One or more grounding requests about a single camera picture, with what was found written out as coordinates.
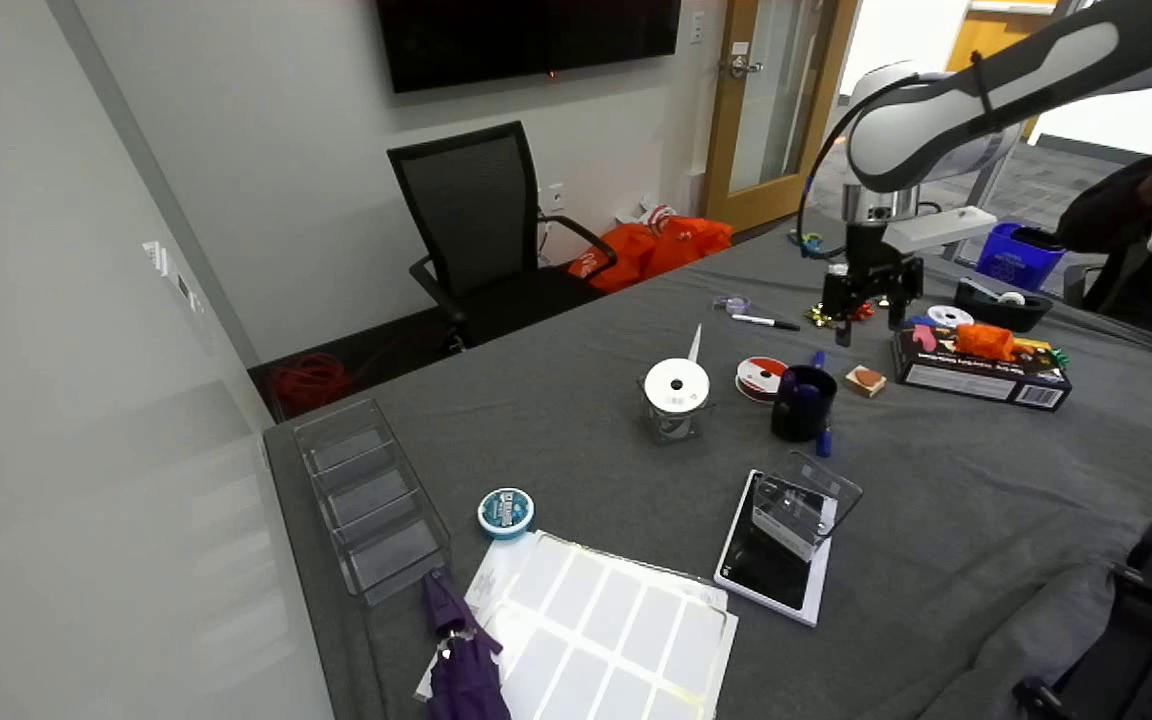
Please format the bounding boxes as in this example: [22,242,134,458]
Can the black marker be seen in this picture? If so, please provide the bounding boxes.
[732,308,803,336]

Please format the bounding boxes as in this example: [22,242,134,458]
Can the black tape dispenser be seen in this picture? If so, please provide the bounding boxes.
[953,272,1055,336]

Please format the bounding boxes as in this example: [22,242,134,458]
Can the black robot stand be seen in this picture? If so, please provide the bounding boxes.
[1014,435,1152,720]

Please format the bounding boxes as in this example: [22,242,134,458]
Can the clear plastic tray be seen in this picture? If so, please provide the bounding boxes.
[294,403,454,606]

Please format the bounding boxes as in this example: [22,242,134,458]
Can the orange ribbon bow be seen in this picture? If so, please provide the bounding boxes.
[950,318,1067,377]

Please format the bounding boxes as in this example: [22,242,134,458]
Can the person in dark clothing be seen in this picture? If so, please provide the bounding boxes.
[1052,117,1152,350]

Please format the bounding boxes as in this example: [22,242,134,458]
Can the clear plastic box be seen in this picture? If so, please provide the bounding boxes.
[750,452,870,551]

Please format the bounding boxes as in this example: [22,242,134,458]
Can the white tape roll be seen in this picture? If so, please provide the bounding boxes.
[923,300,975,336]

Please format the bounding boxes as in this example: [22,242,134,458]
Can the white tablet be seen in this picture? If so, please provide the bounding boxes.
[714,465,838,633]

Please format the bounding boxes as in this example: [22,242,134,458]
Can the orange wooden door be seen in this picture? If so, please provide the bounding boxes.
[946,0,1067,77]

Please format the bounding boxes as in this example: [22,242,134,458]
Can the gray tablecloth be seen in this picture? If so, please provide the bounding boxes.
[260,203,1152,720]

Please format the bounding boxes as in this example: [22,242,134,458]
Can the black wall television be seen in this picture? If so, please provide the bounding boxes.
[374,0,683,96]

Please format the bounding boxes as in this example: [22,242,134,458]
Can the blue tape roll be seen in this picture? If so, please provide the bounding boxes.
[473,484,539,544]

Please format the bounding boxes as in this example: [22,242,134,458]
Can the blue utility knife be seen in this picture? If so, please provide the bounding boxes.
[779,366,838,417]

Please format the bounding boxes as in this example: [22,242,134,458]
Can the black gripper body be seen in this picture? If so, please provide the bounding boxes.
[820,215,928,305]

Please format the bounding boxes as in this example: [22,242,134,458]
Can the orange bag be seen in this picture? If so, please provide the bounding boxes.
[564,213,736,296]

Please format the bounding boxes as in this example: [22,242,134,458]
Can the purple cloth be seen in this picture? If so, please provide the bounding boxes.
[411,573,511,720]

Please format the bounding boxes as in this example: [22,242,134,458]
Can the orange ribbon spool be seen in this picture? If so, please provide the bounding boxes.
[732,350,793,403]

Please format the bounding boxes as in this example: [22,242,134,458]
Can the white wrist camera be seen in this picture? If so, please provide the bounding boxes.
[885,203,1000,254]

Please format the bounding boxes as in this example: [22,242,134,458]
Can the red cable coil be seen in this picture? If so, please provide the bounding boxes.
[267,350,361,417]

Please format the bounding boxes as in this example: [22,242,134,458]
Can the black office chair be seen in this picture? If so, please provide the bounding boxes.
[383,119,624,350]

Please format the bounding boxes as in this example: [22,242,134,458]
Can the wooden door with glass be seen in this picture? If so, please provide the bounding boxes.
[700,0,864,235]

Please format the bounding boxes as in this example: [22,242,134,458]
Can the blue green scissors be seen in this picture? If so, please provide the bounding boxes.
[786,224,832,262]

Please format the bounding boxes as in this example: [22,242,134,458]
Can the black cup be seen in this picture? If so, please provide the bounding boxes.
[768,364,839,448]

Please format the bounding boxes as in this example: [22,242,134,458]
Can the white wall thermostat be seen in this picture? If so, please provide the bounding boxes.
[141,235,200,313]

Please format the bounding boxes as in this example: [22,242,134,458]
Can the blue plastic bin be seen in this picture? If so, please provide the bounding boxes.
[974,219,1072,296]

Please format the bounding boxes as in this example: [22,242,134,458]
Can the black cardboard box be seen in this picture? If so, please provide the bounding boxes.
[896,322,1078,417]

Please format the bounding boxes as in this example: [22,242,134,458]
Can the small wooden block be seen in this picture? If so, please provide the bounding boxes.
[843,361,893,398]

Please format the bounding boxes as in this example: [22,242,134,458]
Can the white label sheets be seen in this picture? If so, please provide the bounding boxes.
[466,528,743,720]

